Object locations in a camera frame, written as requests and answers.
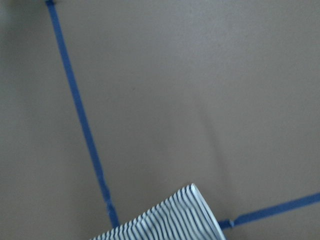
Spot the blue white striped polo shirt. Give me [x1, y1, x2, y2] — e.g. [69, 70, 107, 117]
[94, 183, 226, 240]

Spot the brown paper table cover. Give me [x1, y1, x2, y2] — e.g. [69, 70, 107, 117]
[0, 0, 320, 240]

